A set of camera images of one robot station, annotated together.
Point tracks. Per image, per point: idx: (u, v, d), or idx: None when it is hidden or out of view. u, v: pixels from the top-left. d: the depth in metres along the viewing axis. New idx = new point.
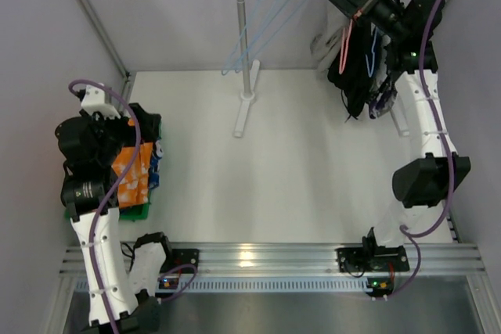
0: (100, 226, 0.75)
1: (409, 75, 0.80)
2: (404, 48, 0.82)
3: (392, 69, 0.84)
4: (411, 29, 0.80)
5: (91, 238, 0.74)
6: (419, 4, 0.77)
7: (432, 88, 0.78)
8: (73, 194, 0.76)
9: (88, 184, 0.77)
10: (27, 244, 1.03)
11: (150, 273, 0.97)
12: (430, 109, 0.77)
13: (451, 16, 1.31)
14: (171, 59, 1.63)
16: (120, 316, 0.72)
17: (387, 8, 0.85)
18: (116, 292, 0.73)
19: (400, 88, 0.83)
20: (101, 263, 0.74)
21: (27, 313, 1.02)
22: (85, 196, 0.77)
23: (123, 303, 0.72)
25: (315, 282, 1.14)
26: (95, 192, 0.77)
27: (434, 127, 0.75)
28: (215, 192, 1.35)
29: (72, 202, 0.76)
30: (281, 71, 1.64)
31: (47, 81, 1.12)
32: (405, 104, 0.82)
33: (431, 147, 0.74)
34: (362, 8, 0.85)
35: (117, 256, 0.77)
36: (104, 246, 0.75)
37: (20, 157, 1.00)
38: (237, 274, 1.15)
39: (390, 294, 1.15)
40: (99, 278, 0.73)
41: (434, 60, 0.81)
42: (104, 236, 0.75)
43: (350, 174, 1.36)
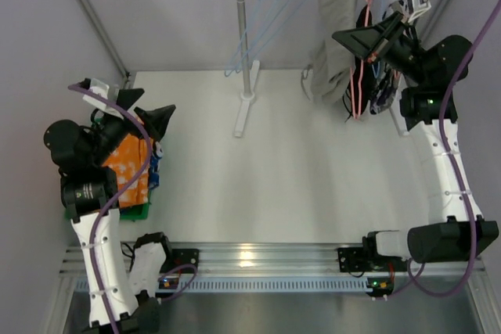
0: (101, 228, 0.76)
1: (427, 126, 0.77)
2: (423, 97, 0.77)
3: (408, 114, 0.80)
4: (432, 79, 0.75)
5: (91, 239, 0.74)
6: (443, 57, 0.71)
7: (452, 141, 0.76)
8: (74, 195, 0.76)
9: (88, 184, 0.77)
10: (27, 244, 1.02)
11: (149, 271, 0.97)
12: (452, 164, 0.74)
13: (451, 16, 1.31)
14: (171, 59, 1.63)
16: (120, 317, 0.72)
17: (405, 47, 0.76)
18: (116, 293, 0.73)
19: (415, 137, 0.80)
20: (102, 264, 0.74)
21: (27, 314, 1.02)
22: (86, 198, 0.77)
23: (123, 304, 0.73)
25: (314, 282, 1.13)
26: (95, 194, 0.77)
27: (456, 187, 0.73)
28: (215, 192, 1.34)
29: (72, 204, 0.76)
30: (281, 71, 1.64)
31: (47, 81, 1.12)
32: (422, 156, 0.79)
33: (453, 209, 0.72)
34: (376, 51, 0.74)
35: (118, 257, 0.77)
36: (104, 247, 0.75)
37: (20, 156, 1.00)
38: (237, 274, 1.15)
39: (390, 295, 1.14)
40: (99, 279, 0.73)
41: (453, 109, 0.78)
42: (104, 237, 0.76)
43: (351, 174, 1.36)
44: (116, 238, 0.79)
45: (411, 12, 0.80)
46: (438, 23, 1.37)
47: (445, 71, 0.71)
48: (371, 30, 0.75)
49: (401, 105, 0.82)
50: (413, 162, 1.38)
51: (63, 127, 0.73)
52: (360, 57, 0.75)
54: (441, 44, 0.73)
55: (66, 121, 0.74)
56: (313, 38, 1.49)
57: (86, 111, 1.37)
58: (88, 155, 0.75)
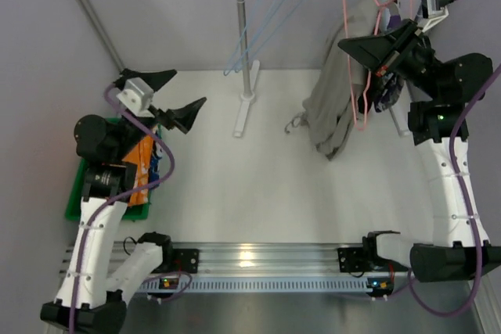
0: (101, 214, 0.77)
1: (435, 145, 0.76)
2: (433, 113, 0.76)
3: (416, 129, 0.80)
4: (444, 98, 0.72)
5: (90, 221, 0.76)
6: (459, 79, 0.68)
7: (461, 160, 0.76)
8: (93, 177, 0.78)
9: (107, 173, 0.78)
10: (27, 244, 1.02)
11: (137, 271, 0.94)
12: (459, 187, 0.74)
13: (450, 16, 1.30)
14: (171, 59, 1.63)
16: (81, 306, 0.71)
17: (419, 58, 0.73)
18: (88, 281, 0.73)
19: (423, 153, 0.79)
20: (88, 248, 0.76)
21: (27, 313, 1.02)
22: (102, 183, 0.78)
23: (88, 295, 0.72)
25: (315, 282, 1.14)
26: (111, 183, 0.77)
27: (464, 211, 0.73)
28: (215, 192, 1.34)
29: (88, 184, 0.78)
30: (281, 71, 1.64)
31: (47, 80, 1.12)
32: (430, 174, 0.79)
33: (459, 235, 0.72)
34: (386, 64, 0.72)
35: (105, 248, 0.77)
36: (97, 235, 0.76)
37: (19, 156, 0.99)
38: (236, 274, 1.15)
39: (390, 295, 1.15)
40: (81, 261, 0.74)
41: (465, 128, 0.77)
42: (101, 224, 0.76)
43: (351, 174, 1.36)
44: (111, 229, 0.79)
45: (426, 17, 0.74)
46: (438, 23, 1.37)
47: (459, 95, 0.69)
48: (382, 38, 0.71)
49: (410, 118, 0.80)
50: (414, 163, 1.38)
51: (94, 121, 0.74)
52: (369, 69, 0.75)
54: (459, 63, 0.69)
55: (95, 116, 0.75)
56: (313, 38, 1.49)
57: (86, 111, 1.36)
58: (109, 151, 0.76)
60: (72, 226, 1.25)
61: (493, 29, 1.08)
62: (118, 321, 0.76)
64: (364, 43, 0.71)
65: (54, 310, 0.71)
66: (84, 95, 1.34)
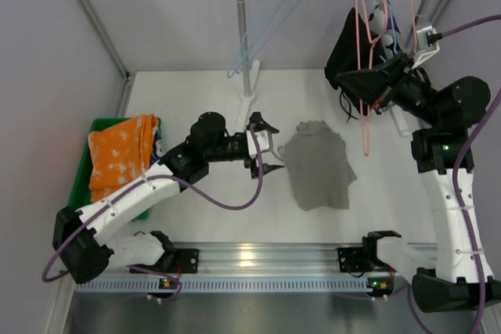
0: (159, 180, 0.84)
1: (440, 176, 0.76)
2: (436, 140, 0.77)
3: (421, 159, 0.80)
4: (445, 121, 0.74)
5: (150, 177, 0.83)
6: (458, 101, 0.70)
7: (466, 192, 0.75)
8: (177, 153, 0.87)
9: (186, 159, 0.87)
10: (26, 244, 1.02)
11: (127, 259, 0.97)
12: (464, 220, 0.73)
13: (450, 16, 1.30)
14: (171, 60, 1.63)
16: (90, 228, 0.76)
17: (414, 90, 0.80)
18: (109, 217, 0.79)
19: (427, 183, 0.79)
20: (131, 194, 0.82)
21: (27, 313, 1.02)
22: (176, 163, 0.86)
23: (100, 225, 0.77)
25: (315, 282, 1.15)
26: (182, 170, 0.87)
27: (468, 246, 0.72)
28: (216, 192, 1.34)
29: (170, 154, 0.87)
30: (281, 71, 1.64)
31: (47, 80, 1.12)
32: (434, 205, 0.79)
33: (464, 270, 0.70)
34: (379, 98, 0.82)
35: (139, 203, 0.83)
36: (146, 190, 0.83)
37: (18, 156, 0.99)
38: (236, 274, 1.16)
39: (390, 294, 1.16)
40: (119, 197, 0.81)
41: (470, 157, 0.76)
42: (154, 186, 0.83)
43: (351, 174, 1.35)
44: (154, 197, 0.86)
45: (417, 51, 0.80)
46: (438, 23, 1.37)
47: (461, 116, 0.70)
48: (376, 73, 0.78)
49: (413, 146, 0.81)
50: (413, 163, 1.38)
51: (218, 120, 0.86)
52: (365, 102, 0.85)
54: (455, 86, 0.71)
55: (221, 117, 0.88)
56: (313, 38, 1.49)
57: (86, 111, 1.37)
58: (207, 146, 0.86)
60: None
61: (494, 29, 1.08)
62: (96, 272, 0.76)
64: (361, 77, 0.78)
65: (69, 217, 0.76)
66: (84, 95, 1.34)
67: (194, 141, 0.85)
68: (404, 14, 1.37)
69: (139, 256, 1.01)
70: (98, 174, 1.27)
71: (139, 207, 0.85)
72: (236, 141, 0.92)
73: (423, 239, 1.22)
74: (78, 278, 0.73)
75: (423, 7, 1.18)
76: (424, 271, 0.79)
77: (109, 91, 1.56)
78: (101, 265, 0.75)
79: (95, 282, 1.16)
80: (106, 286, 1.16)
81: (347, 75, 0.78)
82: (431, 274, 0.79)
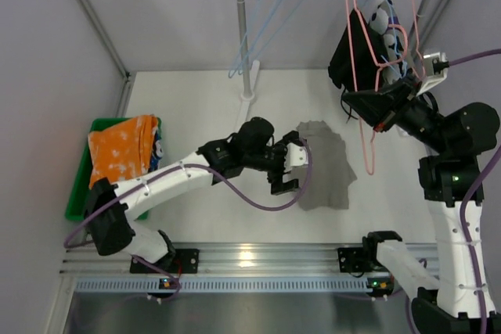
0: (194, 170, 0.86)
1: (448, 209, 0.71)
2: (445, 167, 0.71)
3: (428, 187, 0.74)
4: (454, 149, 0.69)
5: (187, 165, 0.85)
6: (466, 127, 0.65)
7: (473, 227, 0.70)
8: (218, 147, 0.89)
9: (225, 153, 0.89)
10: (26, 245, 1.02)
11: (136, 248, 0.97)
12: (470, 256, 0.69)
13: (450, 16, 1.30)
14: (171, 59, 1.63)
16: (122, 203, 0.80)
17: (421, 114, 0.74)
18: (143, 195, 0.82)
19: (434, 213, 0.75)
20: (165, 177, 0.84)
21: (27, 314, 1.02)
22: (216, 156, 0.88)
23: (132, 201, 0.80)
25: (315, 282, 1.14)
26: (220, 162, 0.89)
27: (472, 281, 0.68)
28: (216, 192, 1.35)
29: (211, 146, 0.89)
30: (281, 71, 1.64)
31: (47, 80, 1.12)
32: (438, 234, 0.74)
33: (466, 305, 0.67)
34: (383, 121, 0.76)
35: (172, 188, 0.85)
36: (181, 177, 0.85)
37: (18, 156, 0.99)
38: (236, 274, 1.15)
39: (390, 294, 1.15)
40: (155, 177, 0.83)
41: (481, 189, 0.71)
42: (189, 174, 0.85)
43: (351, 174, 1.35)
44: (186, 184, 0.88)
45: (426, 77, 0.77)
46: (438, 23, 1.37)
47: (470, 143, 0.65)
48: (380, 97, 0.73)
49: (421, 174, 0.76)
50: (413, 163, 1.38)
51: (266, 123, 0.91)
52: (370, 125, 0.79)
54: (463, 112, 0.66)
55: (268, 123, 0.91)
56: (313, 38, 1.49)
57: (86, 111, 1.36)
58: (250, 148, 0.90)
60: (72, 226, 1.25)
61: (495, 30, 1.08)
62: (116, 246, 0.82)
64: (365, 98, 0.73)
65: (104, 188, 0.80)
66: (84, 95, 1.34)
67: (240, 138, 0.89)
68: (404, 14, 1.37)
69: (146, 249, 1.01)
70: (98, 173, 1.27)
71: (171, 192, 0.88)
72: (272, 152, 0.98)
73: (423, 239, 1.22)
74: (101, 247, 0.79)
75: (423, 7, 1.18)
76: (426, 293, 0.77)
77: (110, 91, 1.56)
78: (126, 241, 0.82)
79: (95, 282, 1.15)
80: (106, 286, 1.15)
81: (351, 95, 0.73)
82: (433, 296, 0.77)
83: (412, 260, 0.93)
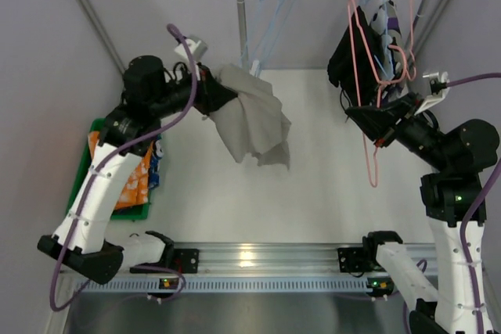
0: (112, 163, 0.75)
1: (449, 229, 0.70)
2: (448, 186, 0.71)
3: (430, 204, 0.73)
4: (455, 165, 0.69)
5: (99, 168, 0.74)
6: (466, 142, 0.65)
7: (474, 247, 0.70)
8: (113, 123, 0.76)
9: (127, 121, 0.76)
10: (26, 245, 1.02)
11: (135, 256, 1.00)
12: (470, 277, 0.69)
13: (450, 16, 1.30)
14: (170, 59, 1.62)
16: (75, 248, 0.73)
17: (422, 130, 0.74)
18: (87, 227, 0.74)
19: (436, 231, 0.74)
20: (91, 194, 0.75)
21: (27, 313, 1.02)
22: (120, 130, 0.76)
23: (84, 242, 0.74)
25: (314, 282, 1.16)
26: (128, 131, 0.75)
27: (471, 301, 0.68)
28: (216, 192, 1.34)
29: (106, 128, 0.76)
30: (281, 70, 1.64)
31: (46, 80, 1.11)
32: (439, 251, 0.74)
33: (465, 325, 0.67)
34: (384, 138, 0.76)
35: (105, 202, 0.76)
36: (104, 181, 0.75)
37: (18, 156, 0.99)
38: (237, 274, 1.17)
39: (390, 294, 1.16)
40: (81, 206, 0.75)
41: (483, 210, 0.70)
42: (109, 173, 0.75)
43: (350, 174, 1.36)
44: (124, 172, 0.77)
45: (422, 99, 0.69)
46: (438, 23, 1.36)
47: (471, 159, 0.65)
48: (382, 114, 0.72)
49: (423, 192, 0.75)
50: (412, 163, 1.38)
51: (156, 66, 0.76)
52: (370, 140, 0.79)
54: (462, 127, 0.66)
55: (139, 59, 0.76)
56: (312, 37, 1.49)
57: (86, 110, 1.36)
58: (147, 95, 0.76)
60: None
61: (495, 30, 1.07)
62: (113, 267, 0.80)
64: (367, 113, 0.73)
65: (48, 246, 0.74)
66: (83, 95, 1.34)
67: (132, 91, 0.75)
68: (404, 13, 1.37)
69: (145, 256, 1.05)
70: None
71: (112, 199, 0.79)
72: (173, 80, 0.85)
73: (422, 239, 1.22)
74: (97, 280, 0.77)
75: (423, 6, 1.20)
76: (424, 306, 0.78)
77: (110, 91, 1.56)
78: (118, 257, 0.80)
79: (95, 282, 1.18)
80: (106, 286, 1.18)
81: (355, 109, 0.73)
82: (432, 309, 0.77)
83: (411, 263, 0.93)
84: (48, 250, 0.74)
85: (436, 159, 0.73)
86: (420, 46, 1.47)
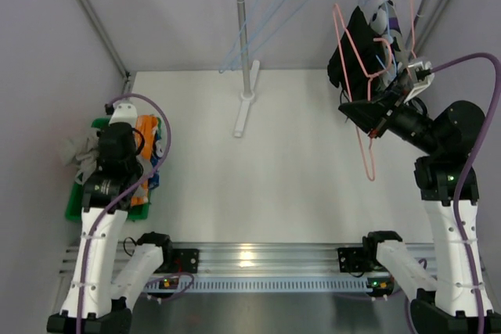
0: (105, 222, 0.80)
1: (444, 207, 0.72)
2: (440, 167, 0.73)
3: (424, 185, 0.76)
4: (446, 145, 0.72)
5: (90, 231, 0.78)
6: (454, 122, 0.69)
7: (470, 225, 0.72)
8: (93, 187, 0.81)
9: (108, 181, 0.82)
10: (26, 244, 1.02)
11: (134, 276, 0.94)
12: (466, 254, 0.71)
13: (450, 16, 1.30)
14: (170, 59, 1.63)
16: (87, 316, 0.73)
17: (412, 118, 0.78)
18: (94, 290, 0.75)
19: (430, 213, 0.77)
20: (91, 258, 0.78)
21: (28, 311, 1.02)
22: (102, 192, 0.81)
23: (95, 305, 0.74)
25: (315, 282, 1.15)
26: (111, 191, 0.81)
27: (469, 279, 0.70)
28: (215, 192, 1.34)
29: (88, 194, 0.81)
30: (280, 70, 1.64)
31: (46, 80, 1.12)
32: (435, 235, 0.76)
33: (463, 303, 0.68)
34: (377, 128, 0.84)
35: (106, 263, 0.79)
36: (100, 242, 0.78)
37: (18, 155, 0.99)
38: (237, 274, 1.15)
39: (390, 294, 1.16)
40: (84, 272, 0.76)
41: (475, 188, 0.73)
42: (103, 233, 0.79)
43: (350, 174, 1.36)
44: (116, 229, 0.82)
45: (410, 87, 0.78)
46: (438, 23, 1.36)
47: (459, 137, 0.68)
48: (373, 106, 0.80)
49: (417, 174, 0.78)
50: (412, 163, 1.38)
51: (124, 129, 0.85)
52: (365, 131, 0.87)
54: (449, 109, 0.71)
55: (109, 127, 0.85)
56: (312, 37, 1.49)
57: (86, 110, 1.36)
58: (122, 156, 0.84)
60: (72, 226, 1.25)
61: (495, 28, 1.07)
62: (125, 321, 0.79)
64: (360, 107, 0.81)
65: (58, 324, 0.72)
66: (84, 95, 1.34)
67: (108, 154, 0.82)
68: (403, 13, 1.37)
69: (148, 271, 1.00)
70: None
71: (110, 261, 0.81)
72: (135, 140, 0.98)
73: (422, 238, 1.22)
74: None
75: (423, 7, 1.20)
76: (425, 294, 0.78)
77: (110, 91, 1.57)
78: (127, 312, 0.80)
79: None
80: None
81: (347, 105, 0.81)
82: (433, 297, 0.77)
83: (411, 260, 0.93)
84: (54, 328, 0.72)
85: (427, 143, 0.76)
86: (419, 46, 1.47)
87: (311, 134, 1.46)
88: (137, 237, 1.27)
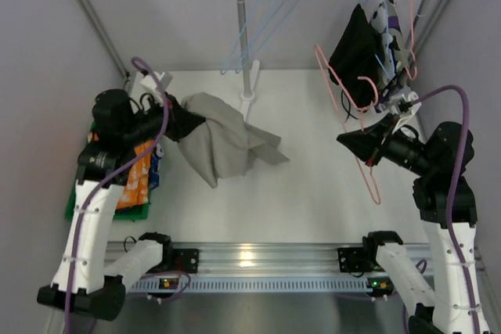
0: (97, 198, 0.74)
1: (441, 230, 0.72)
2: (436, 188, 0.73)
3: (423, 207, 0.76)
4: (440, 164, 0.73)
5: (84, 206, 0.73)
6: (444, 138, 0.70)
7: (467, 247, 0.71)
8: (88, 159, 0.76)
9: (103, 154, 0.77)
10: (26, 245, 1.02)
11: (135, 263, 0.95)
12: (464, 277, 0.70)
13: (450, 16, 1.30)
14: (170, 59, 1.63)
16: (77, 290, 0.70)
17: (404, 145, 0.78)
18: (85, 266, 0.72)
19: (430, 232, 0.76)
20: (84, 233, 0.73)
21: (27, 312, 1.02)
22: (97, 165, 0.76)
23: (87, 281, 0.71)
25: (315, 282, 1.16)
26: (106, 165, 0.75)
27: (466, 301, 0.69)
28: (214, 192, 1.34)
29: (84, 166, 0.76)
30: (281, 70, 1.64)
31: (46, 80, 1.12)
32: (434, 253, 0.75)
33: (460, 325, 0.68)
34: (372, 158, 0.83)
35: (97, 238, 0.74)
36: (92, 217, 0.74)
37: (19, 155, 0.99)
38: (237, 274, 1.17)
39: (390, 295, 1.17)
40: (75, 247, 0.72)
41: (473, 212, 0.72)
42: (96, 208, 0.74)
43: (351, 174, 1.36)
44: (110, 204, 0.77)
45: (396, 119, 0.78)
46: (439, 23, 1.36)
47: (450, 154, 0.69)
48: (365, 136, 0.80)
49: (416, 196, 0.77)
50: None
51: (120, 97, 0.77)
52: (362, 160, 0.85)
54: (438, 127, 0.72)
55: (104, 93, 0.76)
56: (312, 37, 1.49)
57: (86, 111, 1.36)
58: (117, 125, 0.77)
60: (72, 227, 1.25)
61: (495, 28, 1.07)
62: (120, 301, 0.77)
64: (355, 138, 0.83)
65: (51, 292, 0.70)
66: (84, 94, 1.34)
67: (101, 123, 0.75)
68: (404, 13, 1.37)
69: (147, 262, 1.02)
70: None
71: (103, 240, 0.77)
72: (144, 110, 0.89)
73: (422, 238, 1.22)
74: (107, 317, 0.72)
75: (423, 7, 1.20)
76: (424, 311, 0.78)
77: None
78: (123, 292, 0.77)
79: None
80: None
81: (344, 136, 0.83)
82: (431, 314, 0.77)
83: (410, 267, 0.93)
84: (48, 297, 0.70)
85: (421, 164, 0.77)
86: (420, 45, 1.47)
87: (311, 134, 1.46)
88: (137, 238, 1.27)
